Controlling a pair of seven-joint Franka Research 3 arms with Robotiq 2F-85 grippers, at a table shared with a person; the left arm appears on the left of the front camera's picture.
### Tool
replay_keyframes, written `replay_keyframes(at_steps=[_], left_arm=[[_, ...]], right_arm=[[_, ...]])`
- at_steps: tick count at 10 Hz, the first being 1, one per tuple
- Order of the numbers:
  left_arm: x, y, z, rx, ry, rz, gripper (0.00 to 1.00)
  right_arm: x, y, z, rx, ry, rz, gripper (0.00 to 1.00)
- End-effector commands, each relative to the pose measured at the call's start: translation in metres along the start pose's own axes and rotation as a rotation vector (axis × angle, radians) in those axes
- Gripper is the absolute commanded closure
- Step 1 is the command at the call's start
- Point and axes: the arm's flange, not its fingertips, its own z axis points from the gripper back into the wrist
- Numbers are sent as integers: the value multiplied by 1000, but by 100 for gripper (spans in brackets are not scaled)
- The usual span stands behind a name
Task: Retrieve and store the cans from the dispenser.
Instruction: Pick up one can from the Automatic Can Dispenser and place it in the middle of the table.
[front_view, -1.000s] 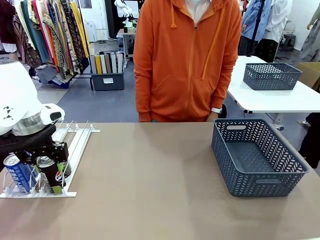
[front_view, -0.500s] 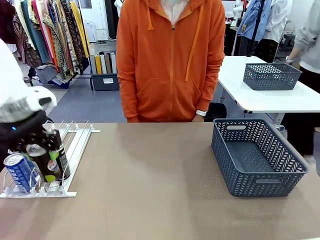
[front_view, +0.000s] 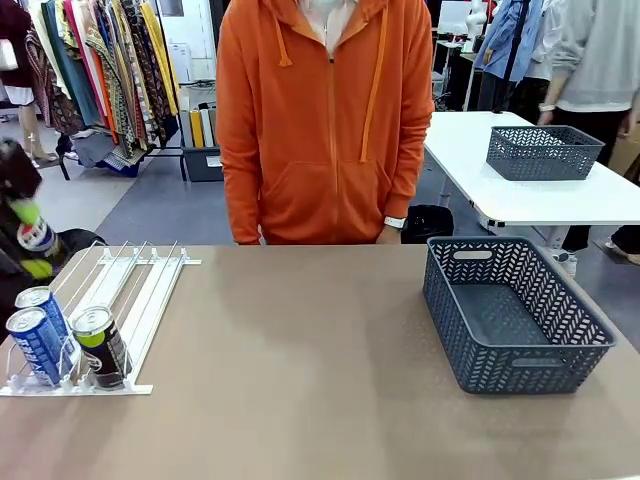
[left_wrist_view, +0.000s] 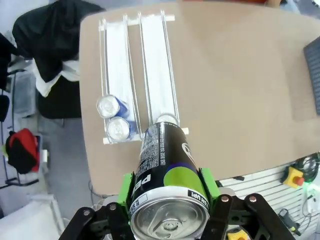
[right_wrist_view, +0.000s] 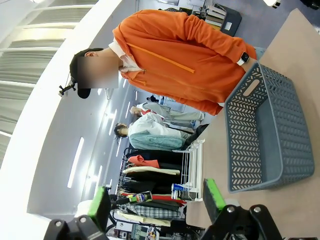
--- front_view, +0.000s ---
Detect white material roll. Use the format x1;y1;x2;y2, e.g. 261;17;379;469
199;108;214;149

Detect person in grey sweatshirt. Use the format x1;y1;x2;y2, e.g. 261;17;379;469
537;0;640;169

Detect black stand pole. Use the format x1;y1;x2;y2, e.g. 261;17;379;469
492;0;531;115

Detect small white appliance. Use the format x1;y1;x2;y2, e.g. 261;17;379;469
169;42;194;85

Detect person's left forearm orange sleeve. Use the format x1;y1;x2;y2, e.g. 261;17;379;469
369;144;429;221

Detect patterned hanging garment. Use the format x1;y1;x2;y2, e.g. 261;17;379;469
84;0;154;151

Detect white sneaker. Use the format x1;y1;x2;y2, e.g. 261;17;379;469
551;249;579;277

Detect grey woven plastic basket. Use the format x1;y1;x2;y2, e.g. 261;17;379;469
486;124;606;182
422;235;617;396

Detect black fabric cover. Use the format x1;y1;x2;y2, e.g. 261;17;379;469
49;228;107;251

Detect black round waste bin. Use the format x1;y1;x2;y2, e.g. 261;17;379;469
402;204;456;245

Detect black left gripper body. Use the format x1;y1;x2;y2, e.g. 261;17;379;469
0;138;44;281

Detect white wire can dispenser rack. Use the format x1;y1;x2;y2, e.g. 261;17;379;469
0;239;203;397

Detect yellow hanging garment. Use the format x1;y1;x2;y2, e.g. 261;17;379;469
139;0;180;116

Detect black clothes rack frame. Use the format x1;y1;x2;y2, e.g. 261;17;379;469
59;147;189;182

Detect teal hanging garment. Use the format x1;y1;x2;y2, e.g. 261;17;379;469
42;0;101;126

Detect brown cardboard box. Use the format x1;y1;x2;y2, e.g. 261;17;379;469
607;134;640;177

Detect mannequin legs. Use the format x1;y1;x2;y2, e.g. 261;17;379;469
18;97;57;167

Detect white hanging shirt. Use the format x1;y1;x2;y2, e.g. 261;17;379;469
524;0;559;81

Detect person's right forearm orange sleeve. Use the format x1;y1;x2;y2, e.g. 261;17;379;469
222;159;264;246

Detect white side table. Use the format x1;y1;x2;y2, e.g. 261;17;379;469
423;110;640;251

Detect person in orange hoodie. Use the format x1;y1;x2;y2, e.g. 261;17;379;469
215;0;435;246

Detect clothes pile on floor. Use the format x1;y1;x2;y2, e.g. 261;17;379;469
57;128;154;177

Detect yellow material roll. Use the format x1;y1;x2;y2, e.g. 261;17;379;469
189;109;205;149

